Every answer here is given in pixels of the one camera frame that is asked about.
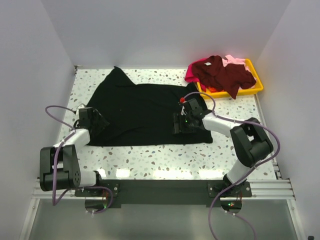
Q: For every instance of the yellow plastic tray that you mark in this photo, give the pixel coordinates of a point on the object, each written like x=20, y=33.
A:
x=257, y=88

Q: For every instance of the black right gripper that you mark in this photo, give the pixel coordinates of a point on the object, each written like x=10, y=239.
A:
x=177, y=120

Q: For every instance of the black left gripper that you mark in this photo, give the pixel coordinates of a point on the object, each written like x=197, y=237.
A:
x=101, y=123

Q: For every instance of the orange red garment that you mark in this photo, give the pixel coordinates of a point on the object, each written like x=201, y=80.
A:
x=214, y=90

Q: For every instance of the maroon t shirt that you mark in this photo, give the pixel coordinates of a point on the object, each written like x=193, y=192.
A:
x=212, y=73

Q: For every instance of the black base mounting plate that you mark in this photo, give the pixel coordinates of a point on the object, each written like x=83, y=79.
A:
x=154, y=192

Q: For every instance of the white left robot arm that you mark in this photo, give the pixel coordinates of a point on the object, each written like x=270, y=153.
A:
x=59, y=167

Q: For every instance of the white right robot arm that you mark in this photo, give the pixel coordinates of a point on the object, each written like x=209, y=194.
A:
x=250, y=141

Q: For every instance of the aluminium frame rail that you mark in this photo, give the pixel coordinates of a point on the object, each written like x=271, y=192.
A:
x=264, y=183

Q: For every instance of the magenta t shirt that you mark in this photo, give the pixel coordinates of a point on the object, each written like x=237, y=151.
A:
x=189, y=76

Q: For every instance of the black t shirt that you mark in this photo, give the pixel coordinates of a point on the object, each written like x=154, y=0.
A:
x=140, y=114

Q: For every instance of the light pink t shirt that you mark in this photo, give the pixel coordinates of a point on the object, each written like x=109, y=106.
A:
x=229, y=59

